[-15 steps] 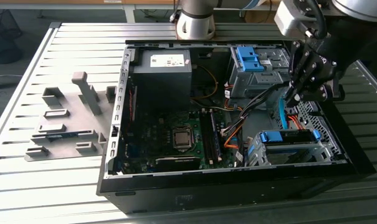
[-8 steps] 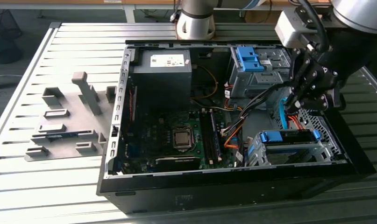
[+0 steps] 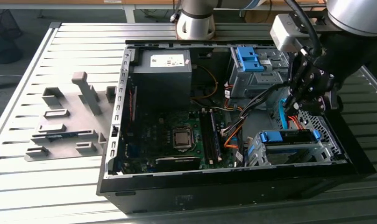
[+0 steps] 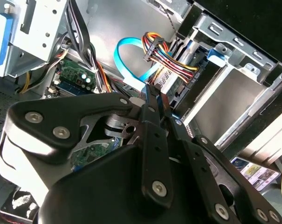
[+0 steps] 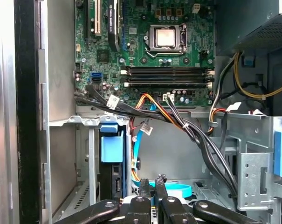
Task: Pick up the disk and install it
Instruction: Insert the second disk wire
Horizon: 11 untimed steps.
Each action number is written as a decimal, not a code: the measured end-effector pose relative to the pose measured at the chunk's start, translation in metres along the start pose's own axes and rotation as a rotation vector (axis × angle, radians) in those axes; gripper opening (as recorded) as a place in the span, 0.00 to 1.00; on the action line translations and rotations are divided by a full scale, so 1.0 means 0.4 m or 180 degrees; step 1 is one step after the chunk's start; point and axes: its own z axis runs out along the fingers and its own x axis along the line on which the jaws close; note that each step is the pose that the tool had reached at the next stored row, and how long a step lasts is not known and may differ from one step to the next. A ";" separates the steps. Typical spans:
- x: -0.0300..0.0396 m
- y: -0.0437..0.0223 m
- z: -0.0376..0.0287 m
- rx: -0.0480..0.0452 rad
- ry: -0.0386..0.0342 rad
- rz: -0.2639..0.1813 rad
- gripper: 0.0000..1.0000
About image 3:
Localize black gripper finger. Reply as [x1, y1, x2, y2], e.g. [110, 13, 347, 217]
[284, 55, 316, 115]
[295, 91, 343, 115]

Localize red power wire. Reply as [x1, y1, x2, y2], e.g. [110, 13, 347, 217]
[286, 115, 303, 131]

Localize blue data wire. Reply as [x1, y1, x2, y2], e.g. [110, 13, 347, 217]
[278, 99, 288, 130]

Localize hard disk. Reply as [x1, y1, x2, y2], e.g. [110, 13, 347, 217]
[245, 129, 320, 161]

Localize grey metal disk bay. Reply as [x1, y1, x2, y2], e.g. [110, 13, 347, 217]
[244, 127, 343, 168]

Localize grey metal drive cage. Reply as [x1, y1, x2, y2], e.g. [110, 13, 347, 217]
[227, 46, 294, 99]

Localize blue plastic drive latch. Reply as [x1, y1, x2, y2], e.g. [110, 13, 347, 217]
[236, 46, 266, 72]

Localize installed RAM stick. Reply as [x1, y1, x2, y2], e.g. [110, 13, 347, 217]
[207, 109, 223, 162]

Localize black RAM slot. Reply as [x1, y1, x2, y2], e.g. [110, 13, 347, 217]
[199, 108, 215, 164]

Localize CPU socket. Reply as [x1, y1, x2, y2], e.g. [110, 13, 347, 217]
[169, 126, 196, 153]

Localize grey power supply unit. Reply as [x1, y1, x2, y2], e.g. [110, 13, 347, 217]
[129, 49, 193, 114]

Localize silver CPU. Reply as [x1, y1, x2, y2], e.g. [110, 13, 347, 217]
[172, 132, 193, 145]

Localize black open PC case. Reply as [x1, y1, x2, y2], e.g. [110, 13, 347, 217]
[96, 39, 377, 214]

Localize black graphics card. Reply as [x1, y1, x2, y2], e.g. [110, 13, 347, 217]
[155, 155, 201, 173]

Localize green motherboard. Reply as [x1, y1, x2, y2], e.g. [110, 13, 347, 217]
[120, 108, 240, 175]

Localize white-legged wooden desk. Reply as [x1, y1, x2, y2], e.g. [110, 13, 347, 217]
[0, 0, 300, 24]

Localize grey parts rack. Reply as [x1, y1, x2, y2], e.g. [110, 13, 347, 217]
[23, 71, 117, 163]

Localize loose RAM stick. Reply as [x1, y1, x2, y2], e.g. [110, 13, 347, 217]
[45, 131, 80, 142]

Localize black mesh wastebasket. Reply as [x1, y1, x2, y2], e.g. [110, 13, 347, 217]
[0, 8, 23, 65]

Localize black cable bundle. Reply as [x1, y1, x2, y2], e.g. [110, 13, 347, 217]
[220, 81, 290, 137]

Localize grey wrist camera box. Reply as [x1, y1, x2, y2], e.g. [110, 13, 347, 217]
[268, 14, 316, 52]

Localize yellow wire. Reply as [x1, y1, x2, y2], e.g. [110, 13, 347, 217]
[189, 65, 219, 100]

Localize white and grey wire bundle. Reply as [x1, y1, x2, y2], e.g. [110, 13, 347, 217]
[191, 99, 243, 113]

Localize orange wires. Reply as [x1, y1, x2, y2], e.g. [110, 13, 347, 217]
[221, 132, 240, 149]

